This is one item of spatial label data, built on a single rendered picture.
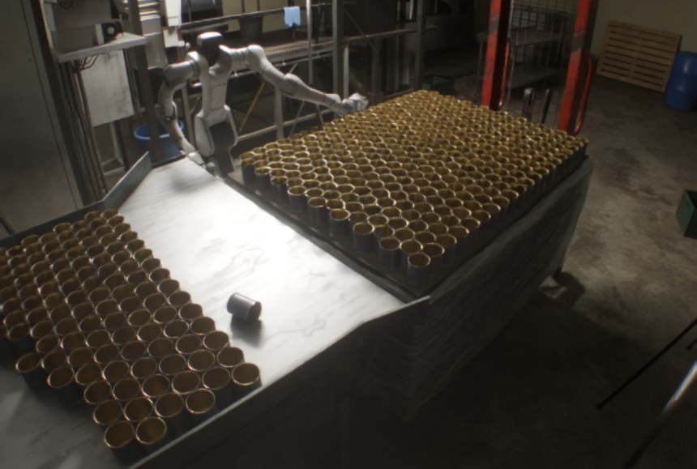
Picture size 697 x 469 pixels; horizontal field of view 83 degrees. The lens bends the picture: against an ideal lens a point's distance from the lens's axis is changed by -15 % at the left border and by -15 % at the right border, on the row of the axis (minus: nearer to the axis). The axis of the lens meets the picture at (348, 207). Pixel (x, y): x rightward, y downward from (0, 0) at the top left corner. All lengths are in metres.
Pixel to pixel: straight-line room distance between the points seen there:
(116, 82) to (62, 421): 2.93
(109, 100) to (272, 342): 2.87
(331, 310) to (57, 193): 2.62
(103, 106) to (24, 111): 0.70
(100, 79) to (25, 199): 1.04
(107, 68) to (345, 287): 2.82
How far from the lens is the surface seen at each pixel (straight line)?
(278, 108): 4.80
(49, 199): 3.62
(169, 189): 2.15
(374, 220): 1.63
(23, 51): 3.35
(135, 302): 1.45
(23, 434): 1.34
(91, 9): 3.26
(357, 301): 1.41
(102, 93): 3.82
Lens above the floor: 2.03
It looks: 31 degrees down
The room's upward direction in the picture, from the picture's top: straight up
